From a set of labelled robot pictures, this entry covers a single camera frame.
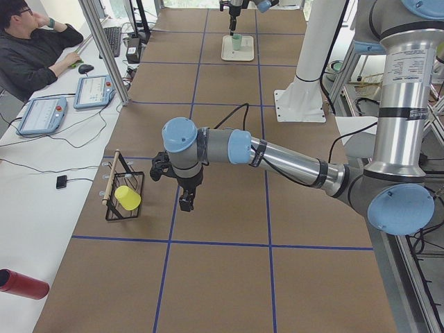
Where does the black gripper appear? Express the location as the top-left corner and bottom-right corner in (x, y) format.
(176, 171), (203, 212)
(219, 0), (249, 35)

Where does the green cup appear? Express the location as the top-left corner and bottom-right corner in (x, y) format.
(231, 33), (242, 51)

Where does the cream rabbit tray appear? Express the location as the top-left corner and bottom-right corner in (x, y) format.
(221, 35), (255, 62)

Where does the yellow cup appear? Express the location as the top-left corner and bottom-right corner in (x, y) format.
(114, 185), (142, 211)

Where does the black mini computer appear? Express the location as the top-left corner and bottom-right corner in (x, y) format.
(126, 38), (142, 64)

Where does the black keyboard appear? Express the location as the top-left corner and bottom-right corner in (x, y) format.
(103, 26), (121, 58)

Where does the small black device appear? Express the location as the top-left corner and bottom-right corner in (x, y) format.
(55, 175), (68, 189)

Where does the far teach pendant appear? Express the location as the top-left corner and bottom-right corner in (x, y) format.
(74, 75), (115, 110)

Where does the teach pendant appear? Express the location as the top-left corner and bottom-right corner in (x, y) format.
(16, 97), (67, 137)
(74, 75), (115, 110)

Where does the white plastic chair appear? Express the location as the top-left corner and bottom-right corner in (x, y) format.
(335, 116), (378, 136)

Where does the black computer mouse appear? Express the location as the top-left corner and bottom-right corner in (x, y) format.
(78, 64), (94, 74)

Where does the near teach pendant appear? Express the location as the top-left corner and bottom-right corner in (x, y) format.
(16, 97), (67, 137)

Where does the red bottle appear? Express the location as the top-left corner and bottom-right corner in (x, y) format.
(1, 268), (50, 300)

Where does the seated person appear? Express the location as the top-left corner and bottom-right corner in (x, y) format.
(1, 1), (83, 102)

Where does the black wire cup rack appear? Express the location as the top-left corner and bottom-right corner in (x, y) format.
(101, 149), (145, 223)

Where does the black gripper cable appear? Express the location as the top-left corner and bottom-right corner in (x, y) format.
(212, 102), (250, 129)

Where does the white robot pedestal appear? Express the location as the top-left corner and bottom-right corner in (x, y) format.
(274, 0), (348, 123)

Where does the aluminium frame post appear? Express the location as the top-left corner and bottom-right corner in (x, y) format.
(78, 0), (130, 106)

